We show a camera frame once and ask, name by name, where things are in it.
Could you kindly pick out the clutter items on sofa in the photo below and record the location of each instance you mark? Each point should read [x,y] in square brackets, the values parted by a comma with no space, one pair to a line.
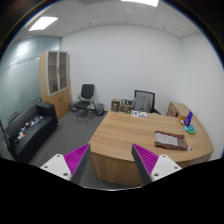
[28,126]

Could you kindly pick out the grey mesh office chair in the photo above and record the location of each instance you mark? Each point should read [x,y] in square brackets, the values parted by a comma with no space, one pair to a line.
[144,101]

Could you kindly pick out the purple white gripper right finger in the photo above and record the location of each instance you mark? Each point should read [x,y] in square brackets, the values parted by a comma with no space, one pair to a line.
[151,166]

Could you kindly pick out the small white object on desk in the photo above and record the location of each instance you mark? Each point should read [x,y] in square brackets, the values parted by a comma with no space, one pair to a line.
[190,148]

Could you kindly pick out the green teal small box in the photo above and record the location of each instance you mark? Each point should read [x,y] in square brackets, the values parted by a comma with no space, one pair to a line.
[190,129]

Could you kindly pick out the ceiling light panel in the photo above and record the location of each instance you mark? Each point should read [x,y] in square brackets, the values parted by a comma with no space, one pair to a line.
[152,3]
[43,23]

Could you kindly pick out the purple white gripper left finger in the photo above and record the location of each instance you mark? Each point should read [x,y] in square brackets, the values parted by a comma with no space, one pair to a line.
[70,166]

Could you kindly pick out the wooden glass-door cabinet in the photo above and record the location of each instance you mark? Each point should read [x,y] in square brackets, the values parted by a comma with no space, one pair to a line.
[54,80]

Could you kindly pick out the black leather sofa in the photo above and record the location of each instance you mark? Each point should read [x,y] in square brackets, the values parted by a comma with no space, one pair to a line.
[29,130]

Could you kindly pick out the brown cardboard box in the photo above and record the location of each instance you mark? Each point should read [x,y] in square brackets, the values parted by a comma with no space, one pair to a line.
[115,105]

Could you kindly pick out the white green paper packet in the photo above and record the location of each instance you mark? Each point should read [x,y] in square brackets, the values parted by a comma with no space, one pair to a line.
[138,114]

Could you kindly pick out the black visitor chair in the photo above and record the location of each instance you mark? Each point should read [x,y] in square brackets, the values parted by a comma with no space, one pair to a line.
[85,98]

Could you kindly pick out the dark waste bin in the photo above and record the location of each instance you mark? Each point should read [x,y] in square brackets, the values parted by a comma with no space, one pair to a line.
[99,108]

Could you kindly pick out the left ceiling light panel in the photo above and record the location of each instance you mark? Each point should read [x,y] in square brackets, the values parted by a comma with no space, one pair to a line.
[43,23]

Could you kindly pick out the wooden office desk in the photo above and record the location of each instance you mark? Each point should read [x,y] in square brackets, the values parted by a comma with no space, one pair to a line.
[111,145]

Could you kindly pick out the dark printed box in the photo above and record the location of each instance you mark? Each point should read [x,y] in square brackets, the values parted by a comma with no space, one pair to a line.
[125,106]

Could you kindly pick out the right ceiling light panel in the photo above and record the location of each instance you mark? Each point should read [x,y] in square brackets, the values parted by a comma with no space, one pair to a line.
[152,3]

